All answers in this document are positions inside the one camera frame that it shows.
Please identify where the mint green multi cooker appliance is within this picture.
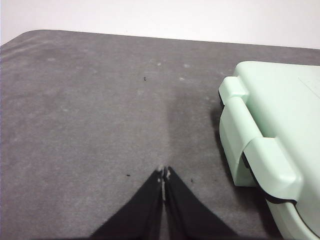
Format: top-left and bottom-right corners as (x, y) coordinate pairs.
(218, 60), (320, 240)

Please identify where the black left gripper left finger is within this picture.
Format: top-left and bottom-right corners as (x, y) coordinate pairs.
(91, 166), (165, 239)

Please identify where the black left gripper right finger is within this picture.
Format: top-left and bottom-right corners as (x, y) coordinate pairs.
(163, 166), (239, 239)

